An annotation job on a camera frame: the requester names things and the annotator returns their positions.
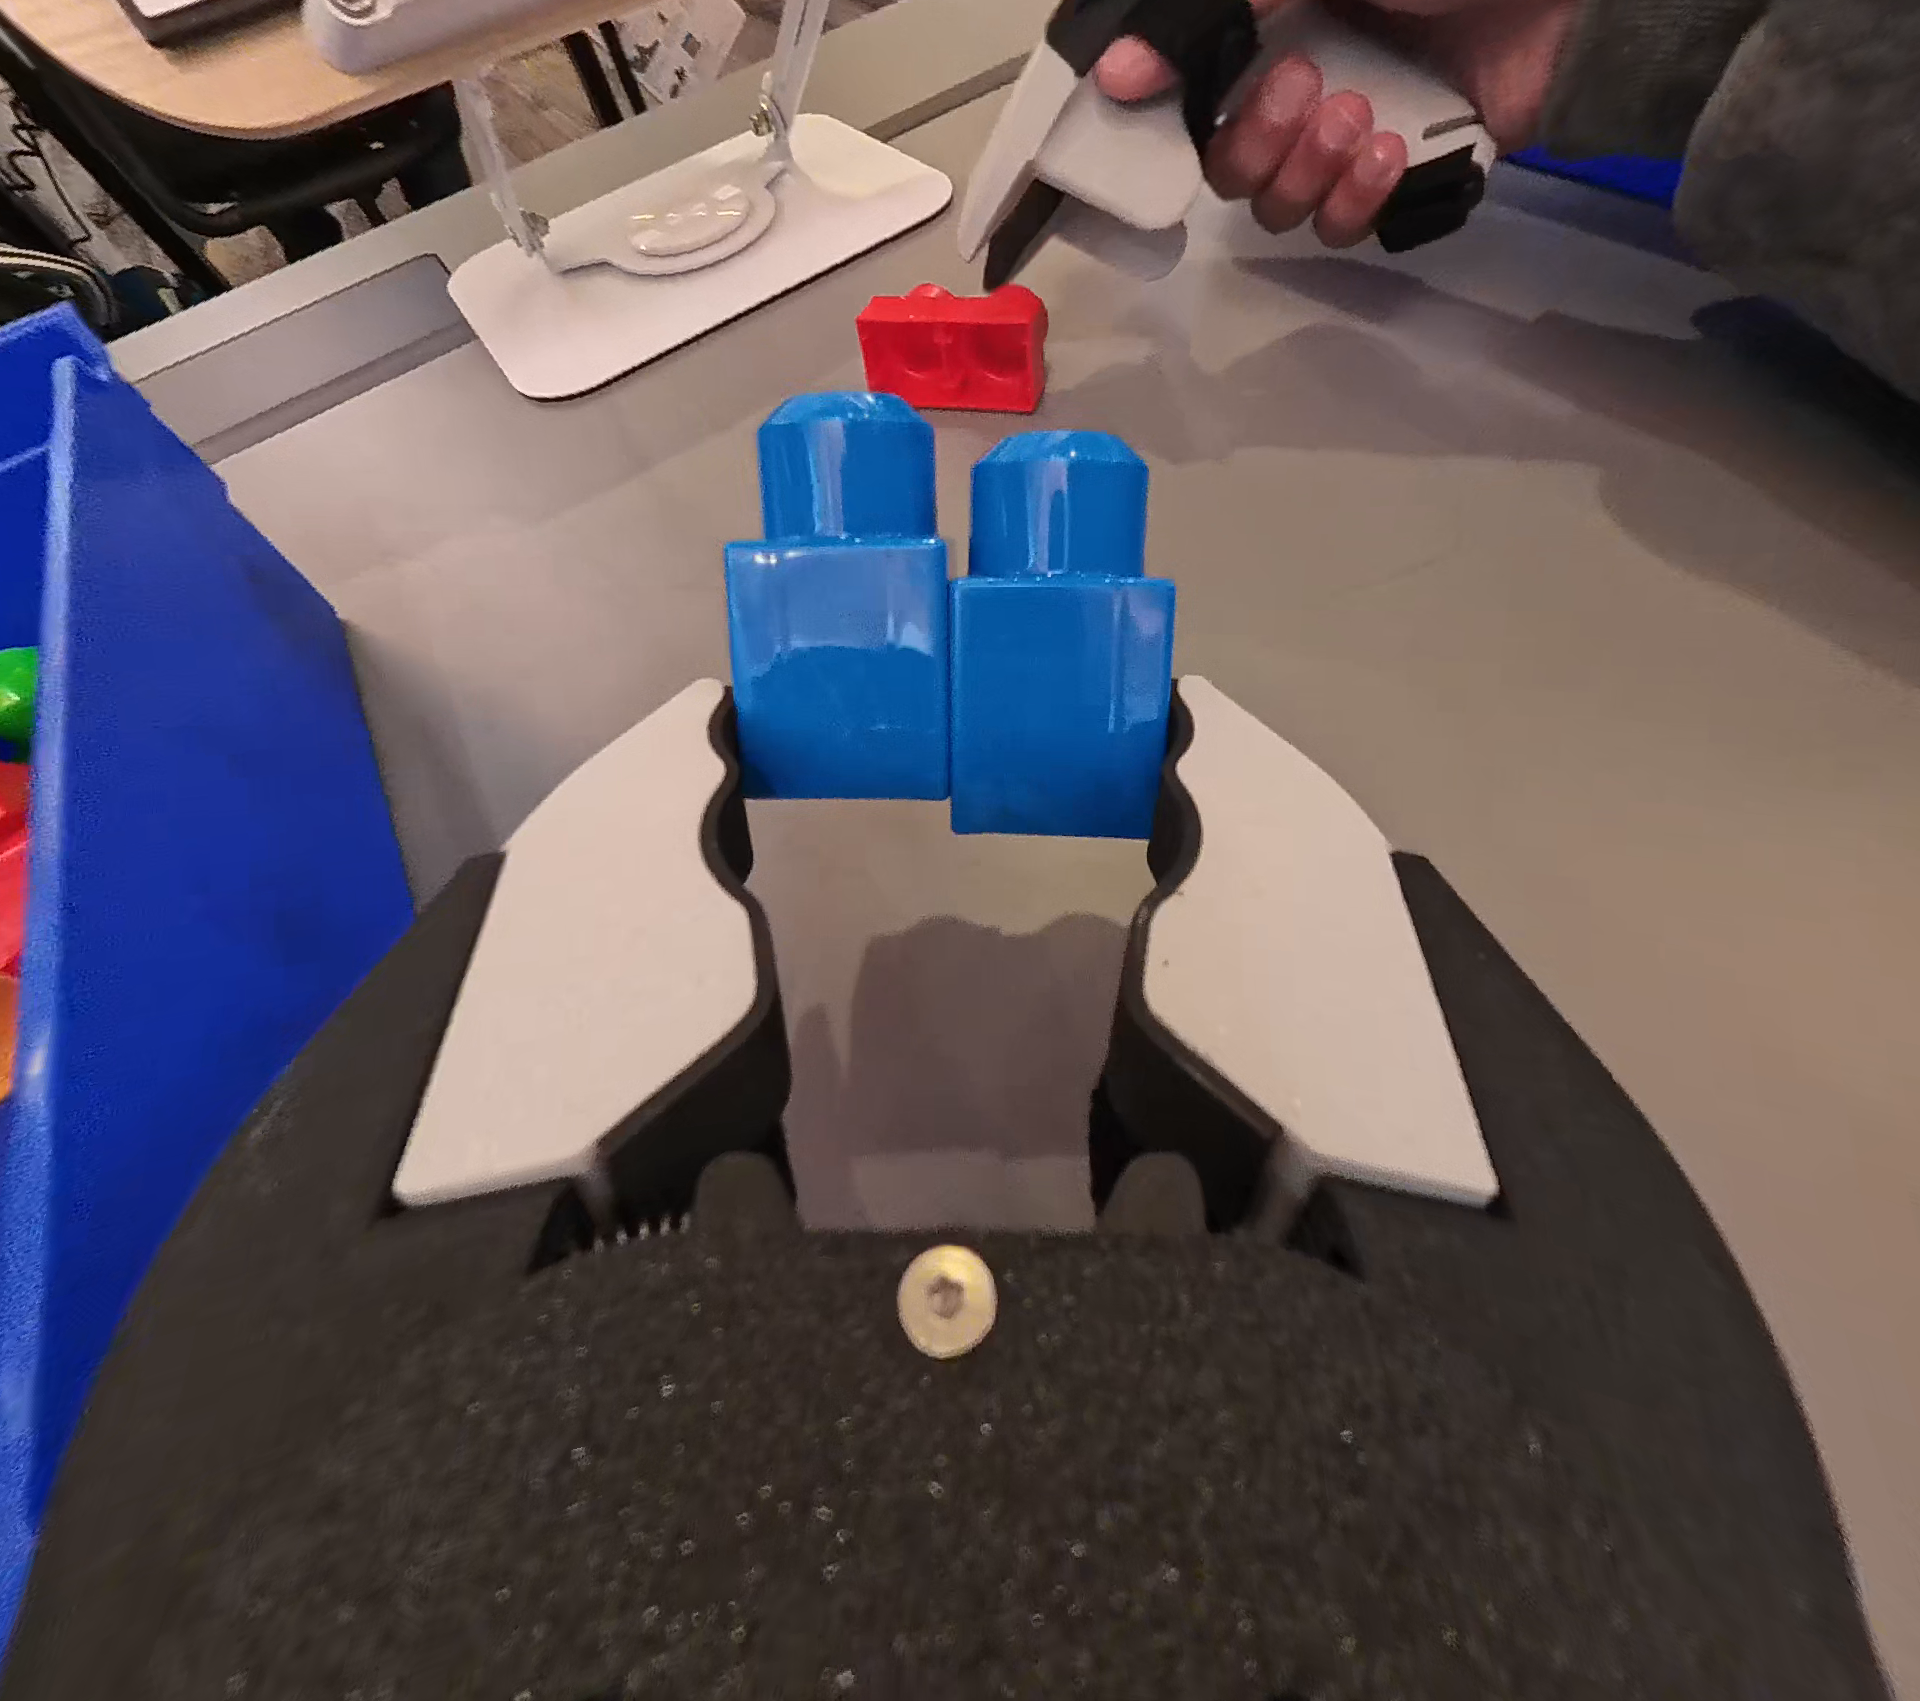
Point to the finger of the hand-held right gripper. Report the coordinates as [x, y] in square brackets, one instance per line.
[1132, 170]
[1012, 170]

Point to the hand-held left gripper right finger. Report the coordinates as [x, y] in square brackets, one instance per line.
[1305, 981]

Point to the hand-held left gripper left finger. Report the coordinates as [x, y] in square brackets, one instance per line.
[585, 981]

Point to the red two-stud block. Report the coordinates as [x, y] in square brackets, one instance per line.
[952, 359]

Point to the blue one-stud block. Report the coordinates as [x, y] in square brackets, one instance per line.
[1059, 696]
[832, 667]

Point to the person's right forearm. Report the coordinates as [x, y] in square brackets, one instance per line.
[1771, 6]

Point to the white wooden document stand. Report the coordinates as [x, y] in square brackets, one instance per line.
[674, 299]

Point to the red toy block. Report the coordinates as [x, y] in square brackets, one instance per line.
[13, 860]

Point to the black chair frame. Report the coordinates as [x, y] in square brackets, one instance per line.
[301, 179]

